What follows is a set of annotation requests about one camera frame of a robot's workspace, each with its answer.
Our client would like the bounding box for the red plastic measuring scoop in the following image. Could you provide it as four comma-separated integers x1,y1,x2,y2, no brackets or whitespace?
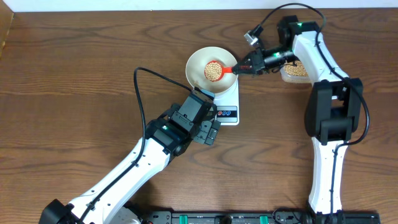
204,60,233,82

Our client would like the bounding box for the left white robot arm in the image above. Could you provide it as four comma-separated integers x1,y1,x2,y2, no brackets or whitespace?
39,88,220,223

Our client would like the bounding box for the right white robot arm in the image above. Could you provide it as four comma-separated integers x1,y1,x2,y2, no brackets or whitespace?
233,16,368,221

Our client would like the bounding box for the white digital kitchen scale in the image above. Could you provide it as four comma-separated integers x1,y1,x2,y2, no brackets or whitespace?
214,80,240,126

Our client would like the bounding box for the white round bowl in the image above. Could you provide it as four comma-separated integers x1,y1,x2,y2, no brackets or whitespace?
185,47,238,96

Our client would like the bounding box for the clear plastic container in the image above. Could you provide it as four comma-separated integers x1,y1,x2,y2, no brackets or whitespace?
280,60,311,84

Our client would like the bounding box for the pile of soybeans in container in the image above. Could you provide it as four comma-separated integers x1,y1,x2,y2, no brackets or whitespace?
284,60,308,77

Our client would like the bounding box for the left black cable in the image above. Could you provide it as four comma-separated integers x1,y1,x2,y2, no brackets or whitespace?
77,66,195,224

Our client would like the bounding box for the black cable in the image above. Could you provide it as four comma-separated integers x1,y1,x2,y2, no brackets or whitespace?
77,66,195,224
257,2,371,218

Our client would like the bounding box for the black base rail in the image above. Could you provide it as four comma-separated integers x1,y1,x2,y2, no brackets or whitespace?
136,210,381,224

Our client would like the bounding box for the right black cable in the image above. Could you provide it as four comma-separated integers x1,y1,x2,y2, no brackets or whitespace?
257,2,371,218

